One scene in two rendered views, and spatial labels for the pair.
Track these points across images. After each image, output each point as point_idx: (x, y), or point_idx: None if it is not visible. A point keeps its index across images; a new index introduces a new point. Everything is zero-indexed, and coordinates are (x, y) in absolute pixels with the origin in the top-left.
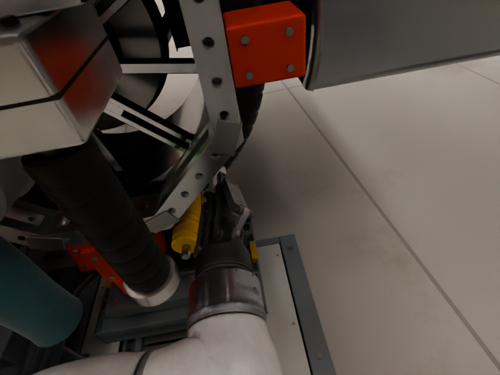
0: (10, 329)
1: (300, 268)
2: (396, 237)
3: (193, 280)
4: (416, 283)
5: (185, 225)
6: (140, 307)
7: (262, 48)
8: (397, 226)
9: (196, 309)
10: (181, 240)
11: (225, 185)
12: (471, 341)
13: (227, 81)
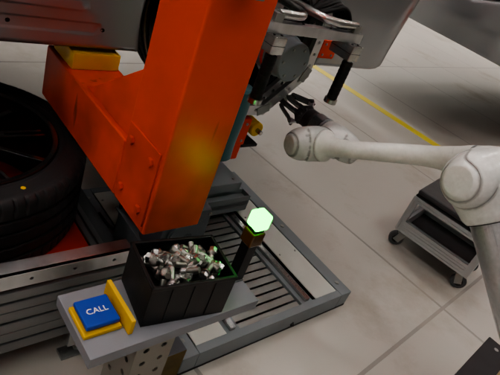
0: (227, 141)
1: (249, 190)
2: (289, 181)
3: (314, 116)
4: (308, 203)
5: (254, 119)
6: None
7: (328, 47)
8: (287, 175)
9: (322, 120)
10: (258, 125)
11: (295, 94)
12: (340, 225)
13: (316, 54)
